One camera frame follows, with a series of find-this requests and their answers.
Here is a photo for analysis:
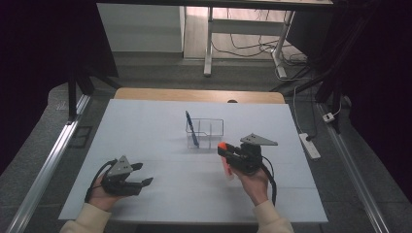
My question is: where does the white power strip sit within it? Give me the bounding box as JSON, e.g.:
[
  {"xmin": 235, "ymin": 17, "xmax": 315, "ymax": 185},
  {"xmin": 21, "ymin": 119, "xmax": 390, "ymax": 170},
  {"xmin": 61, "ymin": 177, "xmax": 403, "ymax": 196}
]
[{"xmin": 297, "ymin": 132, "xmax": 322, "ymax": 160}]

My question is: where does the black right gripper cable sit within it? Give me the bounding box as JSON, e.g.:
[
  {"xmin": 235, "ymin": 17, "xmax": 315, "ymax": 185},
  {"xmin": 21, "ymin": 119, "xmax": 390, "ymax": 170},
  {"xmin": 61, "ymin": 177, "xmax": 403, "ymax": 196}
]
[{"xmin": 259, "ymin": 155, "xmax": 279, "ymax": 207}]

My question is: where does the orange highlighter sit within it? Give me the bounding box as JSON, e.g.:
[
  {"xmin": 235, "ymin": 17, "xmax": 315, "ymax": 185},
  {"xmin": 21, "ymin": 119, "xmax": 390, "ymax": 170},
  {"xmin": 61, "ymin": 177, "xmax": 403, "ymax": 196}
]
[{"xmin": 217, "ymin": 141, "xmax": 235, "ymax": 182}]

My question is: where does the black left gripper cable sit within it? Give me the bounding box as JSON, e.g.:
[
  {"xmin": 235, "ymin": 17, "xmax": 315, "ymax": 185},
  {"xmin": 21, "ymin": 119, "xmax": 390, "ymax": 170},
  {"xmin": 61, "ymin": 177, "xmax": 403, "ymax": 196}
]
[{"xmin": 84, "ymin": 157, "xmax": 119, "ymax": 205}]

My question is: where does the person's left hand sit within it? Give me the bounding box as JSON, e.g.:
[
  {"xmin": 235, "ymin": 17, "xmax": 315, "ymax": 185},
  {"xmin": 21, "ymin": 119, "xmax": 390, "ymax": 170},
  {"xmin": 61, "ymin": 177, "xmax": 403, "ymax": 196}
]
[{"xmin": 87, "ymin": 174, "xmax": 126, "ymax": 214}]

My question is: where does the white power strip cable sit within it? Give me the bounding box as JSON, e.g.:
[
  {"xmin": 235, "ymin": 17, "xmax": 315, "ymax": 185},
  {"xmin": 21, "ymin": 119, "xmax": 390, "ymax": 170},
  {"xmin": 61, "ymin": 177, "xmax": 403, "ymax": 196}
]
[{"xmin": 292, "ymin": 84, "xmax": 304, "ymax": 136}]

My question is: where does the blue pen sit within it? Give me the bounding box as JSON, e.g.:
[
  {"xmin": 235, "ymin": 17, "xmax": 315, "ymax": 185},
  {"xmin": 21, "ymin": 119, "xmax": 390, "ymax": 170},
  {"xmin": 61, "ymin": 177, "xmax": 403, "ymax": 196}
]
[{"xmin": 184, "ymin": 110, "xmax": 200, "ymax": 150}]

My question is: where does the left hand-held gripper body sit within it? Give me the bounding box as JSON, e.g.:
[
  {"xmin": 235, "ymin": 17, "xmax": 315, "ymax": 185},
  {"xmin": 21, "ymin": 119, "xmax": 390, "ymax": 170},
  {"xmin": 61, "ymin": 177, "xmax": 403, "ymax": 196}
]
[{"xmin": 100, "ymin": 154, "xmax": 144, "ymax": 197}]

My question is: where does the white table cover sheet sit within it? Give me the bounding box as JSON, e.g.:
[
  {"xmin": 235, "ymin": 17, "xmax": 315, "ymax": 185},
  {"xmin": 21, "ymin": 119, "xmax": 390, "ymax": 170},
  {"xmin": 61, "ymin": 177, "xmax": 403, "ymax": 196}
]
[{"xmin": 57, "ymin": 98, "xmax": 328, "ymax": 225}]

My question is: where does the tangle of floor cables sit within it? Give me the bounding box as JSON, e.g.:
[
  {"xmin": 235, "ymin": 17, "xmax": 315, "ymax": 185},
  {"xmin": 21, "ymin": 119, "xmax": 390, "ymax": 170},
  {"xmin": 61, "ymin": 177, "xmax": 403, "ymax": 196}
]
[{"xmin": 211, "ymin": 9, "xmax": 309, "ymax": 83}]

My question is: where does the white-framed desk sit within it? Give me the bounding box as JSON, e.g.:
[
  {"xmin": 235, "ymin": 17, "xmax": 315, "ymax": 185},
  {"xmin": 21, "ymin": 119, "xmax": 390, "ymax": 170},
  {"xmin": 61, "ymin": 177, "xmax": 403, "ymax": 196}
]
[{"xmin": 96, "ymin": 0, "xmax": 334, "ymax": 80}]

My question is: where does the person's right hand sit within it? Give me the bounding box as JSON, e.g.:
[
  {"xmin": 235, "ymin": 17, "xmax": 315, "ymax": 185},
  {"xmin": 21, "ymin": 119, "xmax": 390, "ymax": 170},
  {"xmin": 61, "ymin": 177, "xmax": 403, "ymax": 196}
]
[{"xmin": 230, "ymin": 165, "xmax": 270, "ymax": 208}]

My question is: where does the aluminium floor rail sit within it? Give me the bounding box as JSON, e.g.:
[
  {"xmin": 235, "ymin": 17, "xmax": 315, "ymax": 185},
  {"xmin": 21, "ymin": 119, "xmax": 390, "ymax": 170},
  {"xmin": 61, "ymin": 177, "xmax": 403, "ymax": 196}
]
[
  {"xmin": 4, "ymin": 94, "xmax": 92, "ymax": 233},
  {"xmin": 316, "ymin": 102, "xmax": 392, "ymax": 233}
]

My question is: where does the clear plastic pen organizer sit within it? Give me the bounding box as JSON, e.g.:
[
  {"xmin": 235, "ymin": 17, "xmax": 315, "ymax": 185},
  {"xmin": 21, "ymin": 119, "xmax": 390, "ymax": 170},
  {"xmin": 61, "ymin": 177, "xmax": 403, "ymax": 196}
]
[{"xmin": 185, "ymin": 117, "xmax": 225, "ymax": 150}]

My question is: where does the dark floor plate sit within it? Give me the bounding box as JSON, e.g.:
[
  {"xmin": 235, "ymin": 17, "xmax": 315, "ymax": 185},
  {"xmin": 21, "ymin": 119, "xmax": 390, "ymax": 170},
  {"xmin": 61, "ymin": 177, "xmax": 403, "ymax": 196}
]
[{"xmin": 68, "ymin": 125, "xmax": 94, "ymax": 150}]

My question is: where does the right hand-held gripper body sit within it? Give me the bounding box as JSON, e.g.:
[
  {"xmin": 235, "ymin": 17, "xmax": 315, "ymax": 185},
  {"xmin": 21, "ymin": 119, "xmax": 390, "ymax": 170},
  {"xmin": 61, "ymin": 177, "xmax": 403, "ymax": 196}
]
[{"xmin": 225, "ymin": 132, "xmax": 279, "ymax": 175}]

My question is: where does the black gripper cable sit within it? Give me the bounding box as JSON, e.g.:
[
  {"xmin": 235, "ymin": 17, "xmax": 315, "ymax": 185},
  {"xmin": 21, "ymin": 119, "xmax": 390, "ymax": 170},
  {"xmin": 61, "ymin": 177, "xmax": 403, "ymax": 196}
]
[
  {"xmin": 84, "ymin": 157, "xmax": 119, "ymax": 205},
  {"xmin": 259, "ymin": 155, "xmax": 279, "ymax": 207}
]

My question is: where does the dark curtain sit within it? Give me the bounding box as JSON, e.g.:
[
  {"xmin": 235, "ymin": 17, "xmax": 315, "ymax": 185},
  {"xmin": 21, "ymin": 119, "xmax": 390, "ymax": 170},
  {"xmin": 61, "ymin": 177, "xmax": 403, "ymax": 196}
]
[
  {"xmin": 0, "ymin": 0, "xmax": 120, "ymax": 177},
  {"xmin": 334, "ymin": 0, "xmax": 412, "ymax": 204}
]

